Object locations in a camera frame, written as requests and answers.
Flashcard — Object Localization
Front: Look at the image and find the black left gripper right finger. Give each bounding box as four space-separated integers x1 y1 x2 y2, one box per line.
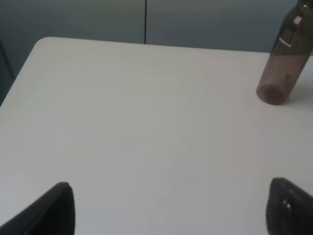
266 178 313 235

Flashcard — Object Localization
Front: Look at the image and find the clear plastic water bottle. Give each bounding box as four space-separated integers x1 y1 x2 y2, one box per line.
256 0 313 105

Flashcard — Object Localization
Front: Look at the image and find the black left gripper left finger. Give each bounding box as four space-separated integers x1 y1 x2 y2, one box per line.
0 182 75 235

